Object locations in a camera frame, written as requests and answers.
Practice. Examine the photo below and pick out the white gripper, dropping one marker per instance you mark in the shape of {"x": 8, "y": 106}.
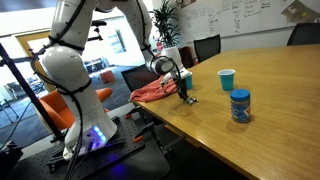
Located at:
{"x": 181, "y": 74}

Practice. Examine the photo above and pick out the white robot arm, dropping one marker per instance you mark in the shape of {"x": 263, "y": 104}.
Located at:
{"x": 63, "y": 63}

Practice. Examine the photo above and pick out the near blue plastic cup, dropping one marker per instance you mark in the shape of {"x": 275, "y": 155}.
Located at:
{"x": 189, "y": 83}

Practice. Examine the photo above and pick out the blue plastic cup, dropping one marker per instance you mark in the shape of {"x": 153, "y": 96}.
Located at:
{"x": 227, "y": 79}
{"x": 189, "y": 83}

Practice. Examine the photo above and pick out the far blue plastic cup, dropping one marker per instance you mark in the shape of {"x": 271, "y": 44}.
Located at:
{"x": 227, "y": 79}

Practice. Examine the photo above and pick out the orange cloth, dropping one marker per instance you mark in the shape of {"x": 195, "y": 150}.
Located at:
{"x": 153, "y": 91}

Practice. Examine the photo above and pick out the black office chair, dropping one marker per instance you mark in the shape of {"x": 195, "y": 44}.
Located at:
{"x": 305, "y": 34}
{"x": 207, "y": 47}

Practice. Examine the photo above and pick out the black chair near cloth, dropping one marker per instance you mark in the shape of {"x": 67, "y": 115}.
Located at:
{"x": 138, "y": 77}

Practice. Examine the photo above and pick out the potted green plant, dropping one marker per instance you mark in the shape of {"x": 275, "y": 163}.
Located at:
{"x": 166, "y": 23}

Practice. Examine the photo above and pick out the blue lidded jar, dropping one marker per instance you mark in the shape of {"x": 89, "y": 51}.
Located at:
{"x": 240, "y": 105}

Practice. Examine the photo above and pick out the orange clamp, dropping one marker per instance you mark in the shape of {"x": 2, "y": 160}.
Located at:
{"x": 137, "y": 139}
{"x": 128, "y": 116}

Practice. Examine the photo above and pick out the orange armchair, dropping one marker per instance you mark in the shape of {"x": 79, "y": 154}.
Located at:
{"x": 59, "y": 112}

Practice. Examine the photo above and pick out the black mounting base plate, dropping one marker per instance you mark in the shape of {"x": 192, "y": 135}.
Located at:
{"x": 121, "y": 159}

